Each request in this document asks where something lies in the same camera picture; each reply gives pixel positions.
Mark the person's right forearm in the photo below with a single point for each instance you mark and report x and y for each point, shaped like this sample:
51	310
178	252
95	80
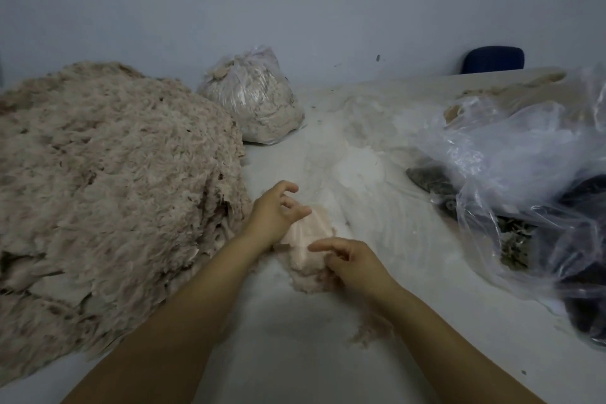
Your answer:
445	352

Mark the large pile beige fabric scraps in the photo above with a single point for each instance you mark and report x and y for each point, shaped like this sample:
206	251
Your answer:
114	191

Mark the person's left hand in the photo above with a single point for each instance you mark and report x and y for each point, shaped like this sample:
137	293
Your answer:
273	214

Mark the beige frayed thread scraps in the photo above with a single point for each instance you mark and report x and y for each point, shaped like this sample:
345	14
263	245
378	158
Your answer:
374	331

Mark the person's left forearm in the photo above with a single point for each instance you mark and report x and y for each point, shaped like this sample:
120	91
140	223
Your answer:
175	328

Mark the stack of sorted beige pieces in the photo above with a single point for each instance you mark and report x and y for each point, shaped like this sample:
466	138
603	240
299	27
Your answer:
311	228

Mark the blue chair back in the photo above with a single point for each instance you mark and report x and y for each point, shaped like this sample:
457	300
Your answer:
492	59

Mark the beige fur pile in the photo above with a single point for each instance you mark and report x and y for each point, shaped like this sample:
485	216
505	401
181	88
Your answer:
502	94

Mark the clear bag of beige scraps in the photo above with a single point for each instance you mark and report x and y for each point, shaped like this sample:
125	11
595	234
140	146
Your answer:
256	96

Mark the person's right hand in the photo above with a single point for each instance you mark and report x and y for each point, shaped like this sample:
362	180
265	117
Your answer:
360	268

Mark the large clear plastic bag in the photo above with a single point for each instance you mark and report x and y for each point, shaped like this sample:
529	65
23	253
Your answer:
521	158

